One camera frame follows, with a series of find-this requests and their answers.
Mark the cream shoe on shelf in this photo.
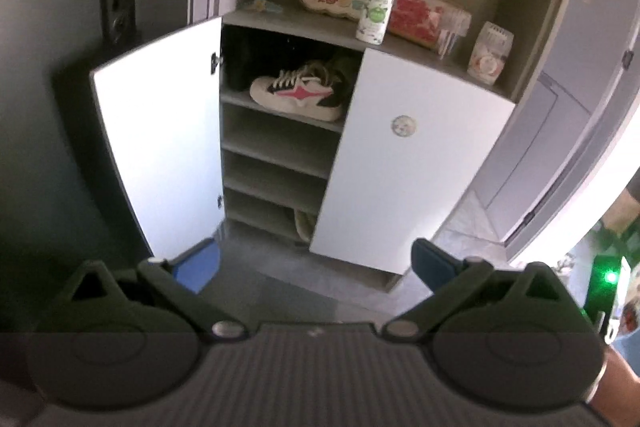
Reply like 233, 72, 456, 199
294, 209, 318, 246

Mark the white right cabinet door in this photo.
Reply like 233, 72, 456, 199
310, 49, 514, 274

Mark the white cabinet door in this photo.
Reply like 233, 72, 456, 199
90, 17, 224, 260
310, 49, 514, 274

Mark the white left cabinet door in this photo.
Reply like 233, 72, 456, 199
90, 17, 224, 260

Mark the white pink sneaker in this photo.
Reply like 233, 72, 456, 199
250, 62, 352, 122

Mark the white shoe cabinet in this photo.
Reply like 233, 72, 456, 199
192, 0, 586, 293

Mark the clear air freshener container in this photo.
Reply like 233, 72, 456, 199
468, 22, 514, 86

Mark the red patterned package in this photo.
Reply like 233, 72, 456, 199
387, 0, 472, 58

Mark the white green spray bottle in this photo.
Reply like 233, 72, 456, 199
356, 0, 395, 46

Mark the dark entrance door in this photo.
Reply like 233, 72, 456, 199
1, 0, 189, 265

